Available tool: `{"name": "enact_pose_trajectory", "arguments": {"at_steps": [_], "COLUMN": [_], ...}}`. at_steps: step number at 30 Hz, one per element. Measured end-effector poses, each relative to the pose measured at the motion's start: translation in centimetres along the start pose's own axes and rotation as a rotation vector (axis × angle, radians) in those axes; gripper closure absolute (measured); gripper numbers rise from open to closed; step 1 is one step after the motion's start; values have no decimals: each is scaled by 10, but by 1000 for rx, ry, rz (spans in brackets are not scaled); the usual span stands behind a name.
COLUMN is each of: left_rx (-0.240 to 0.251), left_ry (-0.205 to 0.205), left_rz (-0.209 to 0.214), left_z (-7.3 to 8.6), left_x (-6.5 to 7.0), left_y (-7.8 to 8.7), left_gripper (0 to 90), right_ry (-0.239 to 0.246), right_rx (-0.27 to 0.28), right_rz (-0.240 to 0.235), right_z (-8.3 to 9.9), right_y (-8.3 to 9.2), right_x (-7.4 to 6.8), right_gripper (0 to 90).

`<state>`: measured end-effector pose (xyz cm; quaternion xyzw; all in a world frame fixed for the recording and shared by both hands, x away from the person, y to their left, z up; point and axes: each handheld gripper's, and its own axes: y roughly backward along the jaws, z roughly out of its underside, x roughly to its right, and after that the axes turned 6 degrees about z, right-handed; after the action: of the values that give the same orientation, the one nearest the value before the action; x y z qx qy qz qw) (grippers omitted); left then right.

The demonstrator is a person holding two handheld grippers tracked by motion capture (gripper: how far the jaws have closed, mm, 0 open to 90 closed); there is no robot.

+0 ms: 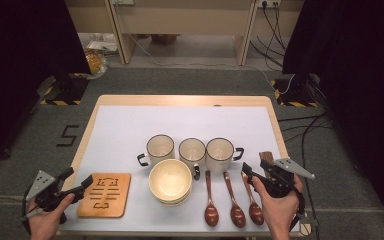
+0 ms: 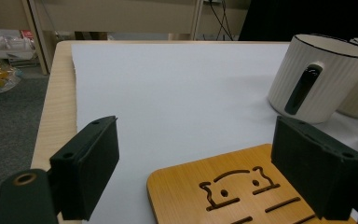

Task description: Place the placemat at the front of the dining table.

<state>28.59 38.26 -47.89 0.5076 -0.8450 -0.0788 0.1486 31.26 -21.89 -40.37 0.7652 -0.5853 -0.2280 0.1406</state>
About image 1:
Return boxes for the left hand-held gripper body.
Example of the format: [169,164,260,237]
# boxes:
[25,170,72,225]

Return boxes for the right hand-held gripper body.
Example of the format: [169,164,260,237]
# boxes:
[261,157,316,200]

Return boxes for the row of brown chopsticks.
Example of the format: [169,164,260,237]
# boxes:
[259,150,276,178]

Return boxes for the carved wooden coaster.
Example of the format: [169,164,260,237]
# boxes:
[76,172,132,219]

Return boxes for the dark wooden spoon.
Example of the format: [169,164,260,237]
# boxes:
[222,171,247,229]
[204,170,220,228]
[240,170,265,226]

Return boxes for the person's left hand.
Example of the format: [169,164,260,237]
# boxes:
[28,193,76,240]

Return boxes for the person's right hand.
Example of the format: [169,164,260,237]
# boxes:
[251,175,304,232]

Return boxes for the white mug with black rim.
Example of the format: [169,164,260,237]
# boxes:
[205,137,245,174]
[178,137,207,181]
[137,134,176,168]

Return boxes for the yellow black hazard tape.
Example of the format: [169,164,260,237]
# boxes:
[39,75,83,107]
[270,79,319,109]

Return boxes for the white table mat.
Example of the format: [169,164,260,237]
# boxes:
[59,105,303,234]

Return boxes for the black stand base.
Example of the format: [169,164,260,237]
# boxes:
[53,71,89,103]
[274,73,318,104]

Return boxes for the yellow plastic bag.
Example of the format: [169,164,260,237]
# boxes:
[83,48,109,80]

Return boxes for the black curtain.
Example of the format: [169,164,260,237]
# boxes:
[281,0,384,236]
[0,0,92,172]

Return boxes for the white papers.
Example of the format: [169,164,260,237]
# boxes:
[86,39,119,54]

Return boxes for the beige wooden desk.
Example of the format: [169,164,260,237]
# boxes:
[104,0,260,67]

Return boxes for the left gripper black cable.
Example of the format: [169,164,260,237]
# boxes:
[20,194,44,234]

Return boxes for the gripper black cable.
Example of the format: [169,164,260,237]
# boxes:
[20,194,44,234]
[288,186,314,238]

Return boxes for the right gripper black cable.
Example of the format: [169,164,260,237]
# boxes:
[288,186,314,238]

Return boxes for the black floor cable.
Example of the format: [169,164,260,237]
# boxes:
[281,121,334,133]
[300,114,328,218]

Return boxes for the black power cable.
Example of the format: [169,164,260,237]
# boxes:
[249,39,284,68]
[261,2,287,52]

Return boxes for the white floor cable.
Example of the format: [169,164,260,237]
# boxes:
[126,32,297,96]

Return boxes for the white wall socket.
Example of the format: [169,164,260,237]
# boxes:
[257,0,282,8]

